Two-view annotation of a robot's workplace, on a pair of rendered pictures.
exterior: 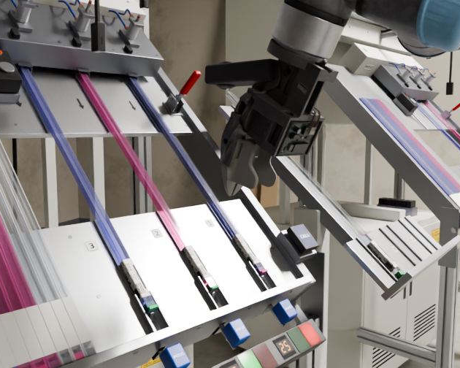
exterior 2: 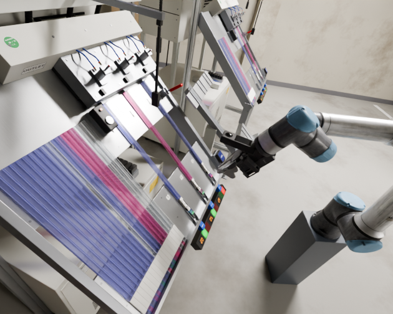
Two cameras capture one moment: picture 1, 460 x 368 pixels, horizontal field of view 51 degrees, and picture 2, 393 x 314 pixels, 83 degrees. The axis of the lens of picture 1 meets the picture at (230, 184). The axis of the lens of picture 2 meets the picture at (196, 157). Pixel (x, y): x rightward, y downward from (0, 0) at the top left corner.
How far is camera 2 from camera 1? 0.63 m
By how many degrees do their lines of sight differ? 44
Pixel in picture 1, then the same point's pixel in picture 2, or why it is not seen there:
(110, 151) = not seen: outside the picture
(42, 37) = (112, 85)
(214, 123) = not seen: outside the picture
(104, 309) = (180, 220)
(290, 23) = (271, 147)
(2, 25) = (93, 86)
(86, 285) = (173, 215)
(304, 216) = (210, 131)
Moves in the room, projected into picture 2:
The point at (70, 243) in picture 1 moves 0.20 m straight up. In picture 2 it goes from (162, 200) to (167, 157)
